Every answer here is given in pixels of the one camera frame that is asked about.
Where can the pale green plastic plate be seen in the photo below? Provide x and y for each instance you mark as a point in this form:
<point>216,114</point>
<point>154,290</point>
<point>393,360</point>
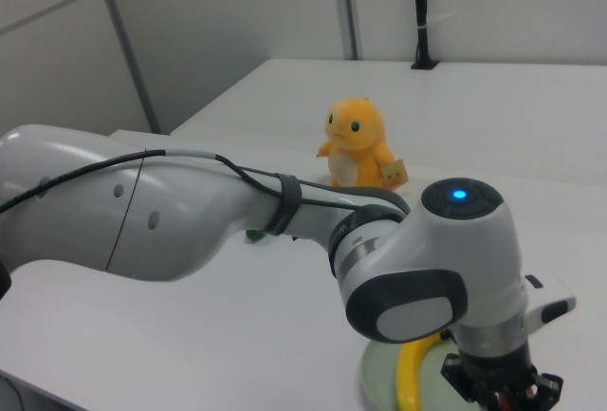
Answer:
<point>379,370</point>

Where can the yellow banana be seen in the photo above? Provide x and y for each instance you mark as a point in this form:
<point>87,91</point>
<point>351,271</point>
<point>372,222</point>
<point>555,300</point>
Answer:
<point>411,373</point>

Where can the red chili pepper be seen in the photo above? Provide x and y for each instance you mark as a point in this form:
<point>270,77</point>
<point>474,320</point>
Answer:
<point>503,402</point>

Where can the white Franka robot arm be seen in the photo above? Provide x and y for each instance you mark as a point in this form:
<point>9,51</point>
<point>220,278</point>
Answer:
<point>189,211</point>

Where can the green cucumber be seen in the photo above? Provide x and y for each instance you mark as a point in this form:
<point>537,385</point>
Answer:
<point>256,235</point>

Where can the black pole with base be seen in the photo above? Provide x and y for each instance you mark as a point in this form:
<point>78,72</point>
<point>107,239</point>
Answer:
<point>421,17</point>

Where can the orange plush toy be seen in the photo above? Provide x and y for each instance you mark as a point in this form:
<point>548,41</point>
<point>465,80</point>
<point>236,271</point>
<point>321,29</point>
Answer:
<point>358,145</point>

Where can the grey metal partition post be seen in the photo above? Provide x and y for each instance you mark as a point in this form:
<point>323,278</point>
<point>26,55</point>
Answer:
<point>127,45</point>

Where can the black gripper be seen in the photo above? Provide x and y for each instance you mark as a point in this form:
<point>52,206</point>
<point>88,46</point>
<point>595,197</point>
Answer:
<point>498,370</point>

